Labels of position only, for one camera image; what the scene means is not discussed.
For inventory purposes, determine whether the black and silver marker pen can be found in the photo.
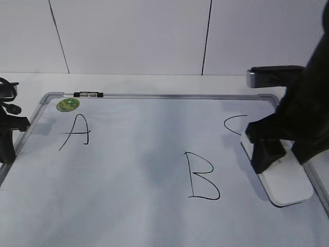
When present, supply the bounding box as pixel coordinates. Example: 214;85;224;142
73;92;104;98

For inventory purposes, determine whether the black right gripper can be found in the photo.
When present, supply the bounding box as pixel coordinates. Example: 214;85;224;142
244;33;329;175

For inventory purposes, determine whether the green round magnet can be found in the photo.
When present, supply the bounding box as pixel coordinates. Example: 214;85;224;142
56;98;80;112

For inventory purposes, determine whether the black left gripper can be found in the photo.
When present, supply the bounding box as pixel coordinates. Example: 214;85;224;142
0;102;30;164

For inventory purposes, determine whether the white board with aluminium frame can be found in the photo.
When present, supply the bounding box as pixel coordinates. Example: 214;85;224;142
1;93;328;246

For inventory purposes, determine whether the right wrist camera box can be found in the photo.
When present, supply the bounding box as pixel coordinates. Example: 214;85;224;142
247;65;304;88

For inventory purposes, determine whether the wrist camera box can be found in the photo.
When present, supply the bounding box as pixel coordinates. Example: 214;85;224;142
8;82;19;98
247;65;304;88

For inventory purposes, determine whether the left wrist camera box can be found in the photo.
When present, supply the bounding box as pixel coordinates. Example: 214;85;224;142
8;82;19;98

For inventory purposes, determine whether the white rectangular board eraser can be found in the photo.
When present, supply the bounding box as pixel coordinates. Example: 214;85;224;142
240;134;315;207

